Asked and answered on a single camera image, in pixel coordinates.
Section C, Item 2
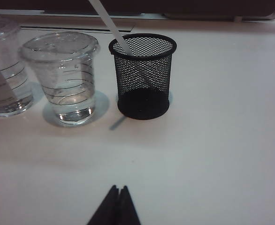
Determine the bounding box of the desk cable slot cover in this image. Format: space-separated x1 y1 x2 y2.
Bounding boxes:
21 24 133 34

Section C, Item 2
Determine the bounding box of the medium clear cup with label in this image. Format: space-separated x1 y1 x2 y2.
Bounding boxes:
0 15 34 118

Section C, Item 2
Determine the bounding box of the small clear plastic cup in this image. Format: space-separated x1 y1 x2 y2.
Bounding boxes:
18 31 100 128

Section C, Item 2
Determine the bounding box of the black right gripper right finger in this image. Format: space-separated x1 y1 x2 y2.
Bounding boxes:
116 185 142 225

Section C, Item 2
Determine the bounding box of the black mesh pen holder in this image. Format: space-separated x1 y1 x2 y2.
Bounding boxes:
107 33 177 121

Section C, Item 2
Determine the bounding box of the brown desk divider panel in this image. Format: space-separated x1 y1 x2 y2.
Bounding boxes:
0 0 275 23

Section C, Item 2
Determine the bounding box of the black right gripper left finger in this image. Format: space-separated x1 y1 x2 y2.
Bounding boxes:
87 185 120 225

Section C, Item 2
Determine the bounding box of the white paper-wrapped straw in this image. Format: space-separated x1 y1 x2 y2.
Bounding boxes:
88 0 156 87

